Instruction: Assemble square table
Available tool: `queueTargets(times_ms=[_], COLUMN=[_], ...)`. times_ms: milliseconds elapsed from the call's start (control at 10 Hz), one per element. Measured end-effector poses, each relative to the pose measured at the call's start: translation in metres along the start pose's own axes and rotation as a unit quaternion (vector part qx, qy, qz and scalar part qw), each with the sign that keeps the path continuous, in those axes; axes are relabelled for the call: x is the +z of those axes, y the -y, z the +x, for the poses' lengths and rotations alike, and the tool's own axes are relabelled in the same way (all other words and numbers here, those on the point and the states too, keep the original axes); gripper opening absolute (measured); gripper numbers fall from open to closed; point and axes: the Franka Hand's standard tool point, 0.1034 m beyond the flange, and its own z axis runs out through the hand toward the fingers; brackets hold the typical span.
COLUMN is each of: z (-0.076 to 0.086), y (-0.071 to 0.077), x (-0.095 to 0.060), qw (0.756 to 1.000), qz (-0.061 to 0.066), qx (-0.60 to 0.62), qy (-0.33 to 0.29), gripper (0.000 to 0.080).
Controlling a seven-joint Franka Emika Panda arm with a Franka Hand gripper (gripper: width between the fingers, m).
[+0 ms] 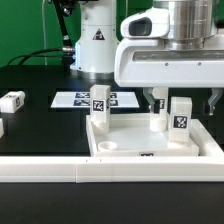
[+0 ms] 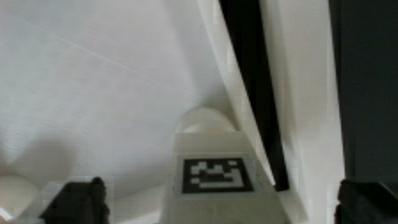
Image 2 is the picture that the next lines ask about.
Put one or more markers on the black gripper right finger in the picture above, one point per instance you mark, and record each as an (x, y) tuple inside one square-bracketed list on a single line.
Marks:
[(369, 203)]

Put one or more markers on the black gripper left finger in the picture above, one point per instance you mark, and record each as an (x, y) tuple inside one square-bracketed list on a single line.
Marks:
[(79, 206)]

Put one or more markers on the white square tabletop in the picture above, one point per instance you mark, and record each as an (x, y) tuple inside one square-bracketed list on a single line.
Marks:
[(108, 70)]

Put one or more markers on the white U-shaped obstacle fence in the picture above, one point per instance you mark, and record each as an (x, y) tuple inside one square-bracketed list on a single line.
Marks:
[(300, 45)]

